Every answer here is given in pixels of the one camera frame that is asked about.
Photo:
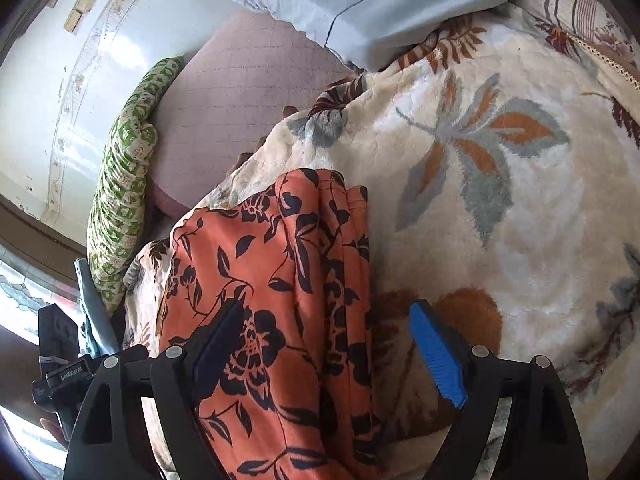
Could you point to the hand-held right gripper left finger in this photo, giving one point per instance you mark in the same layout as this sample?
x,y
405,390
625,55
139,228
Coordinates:
x,y
220,342

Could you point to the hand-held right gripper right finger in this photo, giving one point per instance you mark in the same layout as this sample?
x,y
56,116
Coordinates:
x,y
440,355

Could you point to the orange floral pants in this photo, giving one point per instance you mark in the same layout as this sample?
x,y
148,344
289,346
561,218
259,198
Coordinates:
x,y
280,280

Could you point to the person's left hand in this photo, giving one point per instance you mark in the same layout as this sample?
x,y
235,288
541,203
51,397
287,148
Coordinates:
x,y
52,430

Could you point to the light blue denim garment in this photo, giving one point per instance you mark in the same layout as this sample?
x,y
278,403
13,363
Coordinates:
x,y
96,315

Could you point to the cream leaf print blanket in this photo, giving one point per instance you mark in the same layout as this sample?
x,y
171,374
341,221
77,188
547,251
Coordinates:
x,y
525,210

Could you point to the green white patterned cloth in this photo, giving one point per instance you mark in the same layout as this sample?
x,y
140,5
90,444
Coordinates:
x,y
125,185

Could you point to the pink quilted sheet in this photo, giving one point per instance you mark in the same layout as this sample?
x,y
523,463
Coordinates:
x,y
240,100

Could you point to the grey blue pillow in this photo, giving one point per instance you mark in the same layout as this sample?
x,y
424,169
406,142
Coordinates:
x,y
375,5

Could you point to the brown quilted blanket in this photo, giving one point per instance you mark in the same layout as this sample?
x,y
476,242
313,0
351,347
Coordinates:
x,y
595,15

